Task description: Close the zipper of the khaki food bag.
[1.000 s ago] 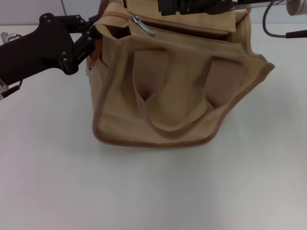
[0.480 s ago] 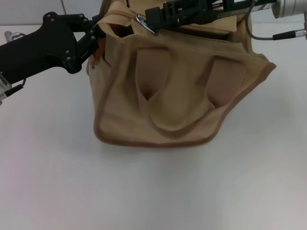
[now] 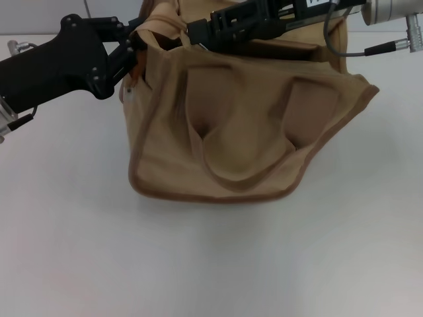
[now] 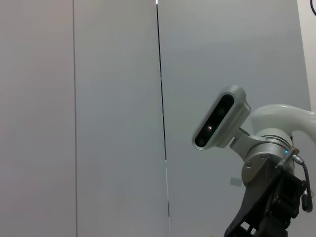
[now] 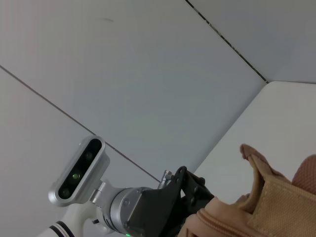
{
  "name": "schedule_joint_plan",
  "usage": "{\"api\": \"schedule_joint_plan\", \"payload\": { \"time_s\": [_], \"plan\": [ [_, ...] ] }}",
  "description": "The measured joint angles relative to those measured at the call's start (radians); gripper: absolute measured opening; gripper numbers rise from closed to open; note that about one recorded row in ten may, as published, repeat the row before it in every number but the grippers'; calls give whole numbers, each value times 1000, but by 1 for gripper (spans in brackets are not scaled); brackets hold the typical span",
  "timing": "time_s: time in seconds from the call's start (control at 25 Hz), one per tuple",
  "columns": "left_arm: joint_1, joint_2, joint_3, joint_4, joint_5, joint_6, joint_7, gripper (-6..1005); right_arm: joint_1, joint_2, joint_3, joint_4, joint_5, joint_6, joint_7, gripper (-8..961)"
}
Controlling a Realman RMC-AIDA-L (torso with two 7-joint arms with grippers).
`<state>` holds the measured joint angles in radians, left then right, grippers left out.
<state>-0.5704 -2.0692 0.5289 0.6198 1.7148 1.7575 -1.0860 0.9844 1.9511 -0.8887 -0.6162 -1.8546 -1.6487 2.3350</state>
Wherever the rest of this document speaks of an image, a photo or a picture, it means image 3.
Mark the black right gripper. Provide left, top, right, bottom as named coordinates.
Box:
left=186, top=0, right=365, bottom=56

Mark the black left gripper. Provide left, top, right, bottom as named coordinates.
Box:
left=0, top=15, right=149, bottom=112

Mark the khaki canvas food bag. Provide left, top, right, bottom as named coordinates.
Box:
left=120, top=0, right=381, bottom=202

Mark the left gripper cable with plug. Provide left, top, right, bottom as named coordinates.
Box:
left=6, top=38, right=40, bottom=132

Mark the gripper cable with plug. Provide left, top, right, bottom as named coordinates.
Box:
left=6, top=38, right=40, bottom=132
left=323, top=0, right=423, bottom=57

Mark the right gripper cable with plug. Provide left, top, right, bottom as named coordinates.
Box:
left=323, top=0, right=423, bottom=57

